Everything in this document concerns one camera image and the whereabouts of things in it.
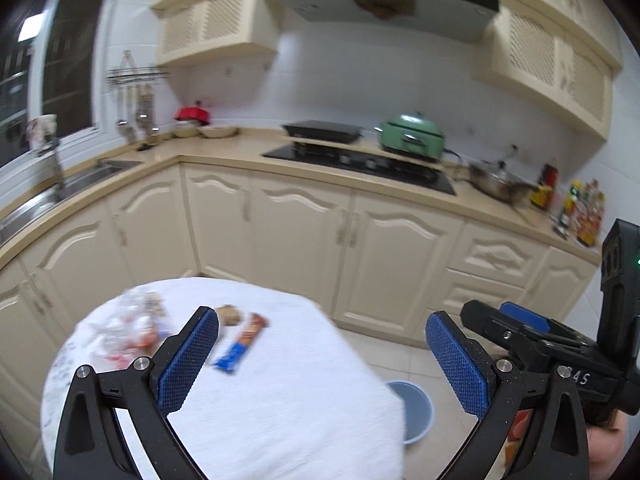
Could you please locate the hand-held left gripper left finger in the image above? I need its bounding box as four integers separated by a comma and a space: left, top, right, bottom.
52, 306, 220, 480

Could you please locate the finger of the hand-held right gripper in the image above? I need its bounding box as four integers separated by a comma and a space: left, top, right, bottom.
500, 301, 598, 351
460, 300, 551, 361

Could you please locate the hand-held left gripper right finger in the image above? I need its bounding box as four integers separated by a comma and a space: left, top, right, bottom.
425, 311, 592, 480

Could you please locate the red white wrapper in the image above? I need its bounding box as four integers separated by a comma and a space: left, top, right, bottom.
135, 292, 173, 356

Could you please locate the blue orange snack wrapper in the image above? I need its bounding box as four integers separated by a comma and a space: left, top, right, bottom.
211, 312, 270, 376

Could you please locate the small brown snack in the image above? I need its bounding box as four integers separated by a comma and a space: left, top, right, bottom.
216, 304, 243, 327

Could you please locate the blue plastic bucket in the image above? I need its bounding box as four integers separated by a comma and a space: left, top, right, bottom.
386, 381, 434, 445

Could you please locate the clear plastic bag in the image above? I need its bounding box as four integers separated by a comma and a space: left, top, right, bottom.
87, 290, 151, 368

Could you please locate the person's right hand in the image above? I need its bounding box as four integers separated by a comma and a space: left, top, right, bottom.
590, 410, 629, 480

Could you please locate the cream cabinet drawer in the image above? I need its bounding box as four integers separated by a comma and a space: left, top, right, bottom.
446, 222, 552, 288
435, 267, 528, 318

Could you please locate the cream cabinet door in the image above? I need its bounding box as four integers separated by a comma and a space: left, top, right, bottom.
334, 192, 465, 343
249, 172, 355, 311
525, 246, 602, 331
181, 164, 253, 286
20, 200, 123, 341
107, 165, 200, 281
0, 260, 68, 411

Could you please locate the yellow green label bottle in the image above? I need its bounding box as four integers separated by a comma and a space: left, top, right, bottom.
559, 180, 583, 239

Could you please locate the metal wok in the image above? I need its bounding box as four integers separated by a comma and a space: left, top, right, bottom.
467, 160, 543, 228

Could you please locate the dark sauce bottle red label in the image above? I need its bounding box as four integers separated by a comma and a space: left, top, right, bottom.
542, 162, 560, 208

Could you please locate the round table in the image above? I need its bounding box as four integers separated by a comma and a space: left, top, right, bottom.
41, 277, 406, 480

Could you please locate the green electric cooking pot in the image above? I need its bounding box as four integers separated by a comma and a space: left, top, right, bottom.
375, 111, 447, 160

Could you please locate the black gas hob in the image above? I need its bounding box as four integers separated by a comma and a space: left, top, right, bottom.
260, 144, 457, 196

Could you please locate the cream kitchen base cabinet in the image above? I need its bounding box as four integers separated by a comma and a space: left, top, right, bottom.
0, 137, 603, 480

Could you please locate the steel kitchen sink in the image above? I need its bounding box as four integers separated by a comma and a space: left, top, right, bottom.
0, 159, 143, 247

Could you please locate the metal faucet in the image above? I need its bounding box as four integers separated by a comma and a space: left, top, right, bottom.
47, 137, 67, 192

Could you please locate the red pot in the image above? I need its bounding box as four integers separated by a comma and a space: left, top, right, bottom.
175, 105, 213, 126

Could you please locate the black flat griddle tray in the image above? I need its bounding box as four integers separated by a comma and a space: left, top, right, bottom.
281, 120, 365, 143

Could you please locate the pale hanging cloth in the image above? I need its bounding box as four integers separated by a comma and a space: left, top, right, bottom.
27, 115, 59, 150

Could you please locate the dark kitchen window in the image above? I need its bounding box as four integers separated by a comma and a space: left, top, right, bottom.
0, 0, 98, 168

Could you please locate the brown fan-shaped ornament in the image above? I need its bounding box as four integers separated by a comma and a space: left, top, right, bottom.
349, 0, 417, 22

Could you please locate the black power cable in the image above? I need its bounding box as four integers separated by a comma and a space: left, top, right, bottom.
442, 147, 472, 182

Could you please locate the cream lattice wall cabinet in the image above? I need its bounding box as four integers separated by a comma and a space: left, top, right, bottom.
472, 0, 623, 138
151, 0, 280, 67

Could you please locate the metal wall utensil rack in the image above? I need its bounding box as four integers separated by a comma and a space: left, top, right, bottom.
106, 50, 171, 86

